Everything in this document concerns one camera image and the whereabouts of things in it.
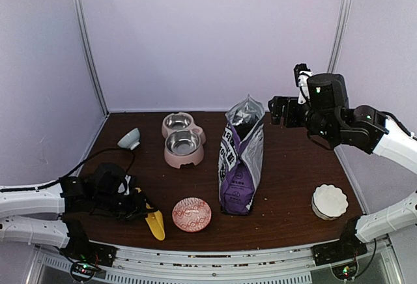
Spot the aluminium frame post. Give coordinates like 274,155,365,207
73,0,109,117
327,0,352,73

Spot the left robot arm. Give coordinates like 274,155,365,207
1,163,165,261

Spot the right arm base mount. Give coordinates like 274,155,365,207
311,239,377,282

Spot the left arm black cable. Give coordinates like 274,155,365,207
0,147,136,193

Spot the red patterned ceramic dish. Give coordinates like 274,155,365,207
172,197,212,233

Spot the light blue ceramic bowl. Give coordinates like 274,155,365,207
117,128,141,150

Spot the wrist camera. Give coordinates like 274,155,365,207
116,175,136,196
293,63,313,105

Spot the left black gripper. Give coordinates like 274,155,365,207
94,188,158,223

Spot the yellow plastic scoop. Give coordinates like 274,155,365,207
136,188,165,241

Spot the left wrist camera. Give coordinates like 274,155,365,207
116,175,136,196

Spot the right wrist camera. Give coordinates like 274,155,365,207
293,63,313,105

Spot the left aluminium frame post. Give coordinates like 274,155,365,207
73,0,109,117

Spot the purple puppy food bag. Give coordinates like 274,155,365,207
218,96,265,216

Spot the white scalloped ceramic bowl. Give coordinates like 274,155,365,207
311,184,349,221

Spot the front aluminium rail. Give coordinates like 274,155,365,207
32,243,392,284

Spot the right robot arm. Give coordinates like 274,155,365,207
268,71,416,259

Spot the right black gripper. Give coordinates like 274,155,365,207
268,95,337,142

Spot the pink double pet feeder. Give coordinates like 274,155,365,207
162,112,206,169

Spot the right aluminium frame post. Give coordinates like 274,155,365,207
327,0,352,73

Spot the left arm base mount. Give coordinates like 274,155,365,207
68,243,117,283

